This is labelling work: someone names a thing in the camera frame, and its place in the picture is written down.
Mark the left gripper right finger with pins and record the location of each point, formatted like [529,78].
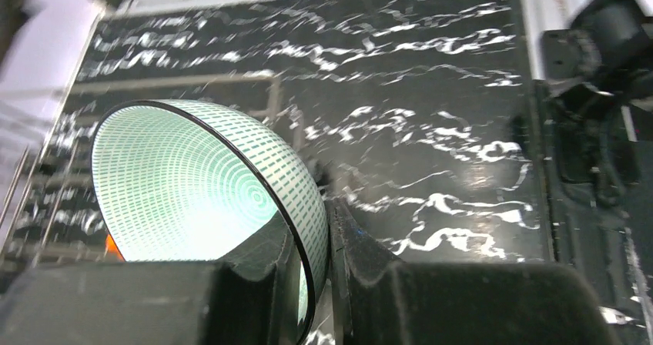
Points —
[379,298]

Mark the orange striped bowl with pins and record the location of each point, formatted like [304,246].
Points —
[111,248]

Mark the grey wire dish rack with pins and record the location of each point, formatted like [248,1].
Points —
[58,217]

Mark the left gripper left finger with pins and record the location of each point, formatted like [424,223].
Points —
[248,297]

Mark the pale green shallow bowl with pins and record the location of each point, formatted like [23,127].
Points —
[180,180]

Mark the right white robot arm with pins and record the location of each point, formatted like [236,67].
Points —
[603,58]

